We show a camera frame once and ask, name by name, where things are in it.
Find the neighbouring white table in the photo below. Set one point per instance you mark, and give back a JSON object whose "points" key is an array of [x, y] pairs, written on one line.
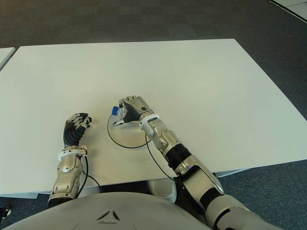
{"points": [[5, 56]]}

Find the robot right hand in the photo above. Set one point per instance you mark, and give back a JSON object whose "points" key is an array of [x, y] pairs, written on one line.
{"points": [[138, 106]]}

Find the white waste bin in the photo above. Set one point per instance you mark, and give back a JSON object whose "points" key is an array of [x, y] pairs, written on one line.
{"points": [[163, 189]]}

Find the white plate black rim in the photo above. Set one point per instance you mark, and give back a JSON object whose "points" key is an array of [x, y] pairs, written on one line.
{"points": [[127, 136]]}

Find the grey robot torso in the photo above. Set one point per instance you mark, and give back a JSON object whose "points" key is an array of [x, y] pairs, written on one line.
{"points": [[108, 213]]}

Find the black caster wheel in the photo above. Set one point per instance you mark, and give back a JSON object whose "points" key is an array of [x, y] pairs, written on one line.
{"points": [[4, 212]]}

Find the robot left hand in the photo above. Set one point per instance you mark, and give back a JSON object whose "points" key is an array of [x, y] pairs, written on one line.
{"points": [[72, 135]]}

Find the water bottle blue cap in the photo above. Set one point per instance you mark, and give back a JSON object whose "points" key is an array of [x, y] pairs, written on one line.
{"points": [[116, 111]]}

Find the robot left arm silver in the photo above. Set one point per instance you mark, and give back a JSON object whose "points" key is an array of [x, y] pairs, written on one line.
{"points": [[66, 175]]}

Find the robot right arm silver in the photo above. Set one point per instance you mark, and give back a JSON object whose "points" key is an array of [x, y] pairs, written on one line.
{"points": [[192, 172]]}

